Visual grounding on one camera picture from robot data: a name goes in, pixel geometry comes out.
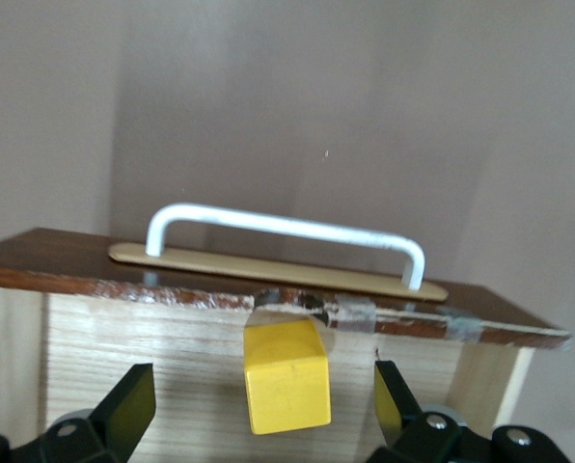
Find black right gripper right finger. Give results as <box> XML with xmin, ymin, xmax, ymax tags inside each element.
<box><xmin>368</xmin><ymin>360</ymin><xmax>494</xmax><ymax>463</ymax></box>

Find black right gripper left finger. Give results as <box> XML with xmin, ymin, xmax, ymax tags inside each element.
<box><xmin>41</xmin><ymin>364</ymin><xmax>156</xmax><ymax>463</ymax></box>

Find wooden drawer with dark front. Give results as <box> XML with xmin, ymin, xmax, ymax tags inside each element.
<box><xmin>0</xmin><ymin>227</ymin><xmax>574</xmax><ymax>463</ymax></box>

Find yellow wooden block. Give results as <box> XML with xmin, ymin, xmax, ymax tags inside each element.
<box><xmin>242</xmin><ymin>318</ymin><xmax>332</xmax><ymax>436</ymax></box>

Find white metal drawer handle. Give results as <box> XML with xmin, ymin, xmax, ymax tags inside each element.
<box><xmin>145</xmin><ymin>202</ymin><xmax>426</xmax><ymax>293</ymax></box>

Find light wooden handle backing plate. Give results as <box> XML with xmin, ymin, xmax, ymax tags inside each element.
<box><xmin>107</xmin><ymin>240</ymin><xmax>449</xmax><ymax>304</ymax></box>

